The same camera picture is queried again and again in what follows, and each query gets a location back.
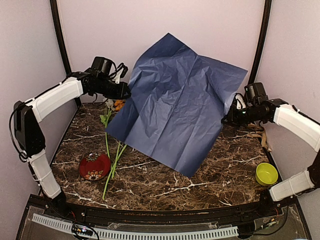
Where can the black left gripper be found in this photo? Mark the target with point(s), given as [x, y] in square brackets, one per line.
[121, 95]

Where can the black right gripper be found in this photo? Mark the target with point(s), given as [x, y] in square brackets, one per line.
[231, 116]

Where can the blue wrapping paper sheet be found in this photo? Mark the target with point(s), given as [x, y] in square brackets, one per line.
[177, 103]

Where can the pink and blue fake flower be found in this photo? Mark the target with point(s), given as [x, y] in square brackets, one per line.
[120, 149]

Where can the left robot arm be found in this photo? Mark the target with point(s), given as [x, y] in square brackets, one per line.
[102, 78]

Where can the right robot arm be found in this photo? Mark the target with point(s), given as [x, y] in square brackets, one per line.
[294, 133]

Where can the beige satin ribbon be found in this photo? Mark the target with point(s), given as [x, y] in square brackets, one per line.
[258, 131]

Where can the yellow-green bowl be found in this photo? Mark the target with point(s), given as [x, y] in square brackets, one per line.
[266, 174]

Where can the red floral plate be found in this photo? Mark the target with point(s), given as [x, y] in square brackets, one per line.
[94, 166]

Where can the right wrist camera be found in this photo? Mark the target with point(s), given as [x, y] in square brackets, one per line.
[240, 101]

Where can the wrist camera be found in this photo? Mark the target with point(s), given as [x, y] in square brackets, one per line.
[120, 73]
[240, 101]

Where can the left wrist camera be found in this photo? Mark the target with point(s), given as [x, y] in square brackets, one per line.
[120, 73]

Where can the black left corner post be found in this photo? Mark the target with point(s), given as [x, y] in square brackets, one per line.
[60, 36]

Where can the black corner post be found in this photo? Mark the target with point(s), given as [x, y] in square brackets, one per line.
[261, 41]
[60, 36]

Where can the black right corner post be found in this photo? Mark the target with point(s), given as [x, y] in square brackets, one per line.
[261, 41]

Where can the black front frame rail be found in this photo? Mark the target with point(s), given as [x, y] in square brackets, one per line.
[234, 215]

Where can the white slotted cable duct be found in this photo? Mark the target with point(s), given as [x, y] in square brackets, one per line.
[81, 232]

